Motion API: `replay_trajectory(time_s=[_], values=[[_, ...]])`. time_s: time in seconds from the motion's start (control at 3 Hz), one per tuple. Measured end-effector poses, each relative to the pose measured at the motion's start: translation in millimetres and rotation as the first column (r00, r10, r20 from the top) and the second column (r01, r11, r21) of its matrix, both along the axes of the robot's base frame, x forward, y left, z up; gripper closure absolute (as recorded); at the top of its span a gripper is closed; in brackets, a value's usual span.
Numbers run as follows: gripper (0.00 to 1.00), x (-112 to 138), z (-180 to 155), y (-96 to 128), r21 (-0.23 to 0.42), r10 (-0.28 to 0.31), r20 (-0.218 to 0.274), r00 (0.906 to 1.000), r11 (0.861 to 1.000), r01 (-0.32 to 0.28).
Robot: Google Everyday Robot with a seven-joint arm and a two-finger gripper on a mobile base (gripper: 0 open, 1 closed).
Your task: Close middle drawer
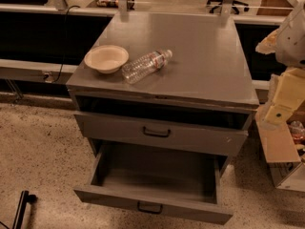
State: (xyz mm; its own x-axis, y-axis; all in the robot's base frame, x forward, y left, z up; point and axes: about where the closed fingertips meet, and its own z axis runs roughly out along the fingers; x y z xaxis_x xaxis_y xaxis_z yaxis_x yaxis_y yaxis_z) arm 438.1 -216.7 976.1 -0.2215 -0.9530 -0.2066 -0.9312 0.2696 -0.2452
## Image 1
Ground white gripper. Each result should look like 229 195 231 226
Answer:
263 67 305 126

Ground grey drawer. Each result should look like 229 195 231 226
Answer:
74 142 233 224
74 112 248 156

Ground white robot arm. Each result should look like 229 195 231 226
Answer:
255 1 305 126

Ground grey top drawer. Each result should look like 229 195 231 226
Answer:
74 112 248 156

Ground grey metal drawer cabinet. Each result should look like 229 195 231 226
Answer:
67 12 258 170

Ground plastic bottle in box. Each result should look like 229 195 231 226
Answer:
288 121 305 144

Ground open cardboard box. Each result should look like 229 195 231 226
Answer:
255 107 305 192

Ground black office chair base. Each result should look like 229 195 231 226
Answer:
206 0 251 15

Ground clear plastic water bottle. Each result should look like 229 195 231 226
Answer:
122 50 173 84

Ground beige paper bowl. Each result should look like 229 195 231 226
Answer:
84 45 129 73

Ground black stand on floor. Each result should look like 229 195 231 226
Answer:
12 190 37 229

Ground black power cable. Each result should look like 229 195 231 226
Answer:
51 5 81 84

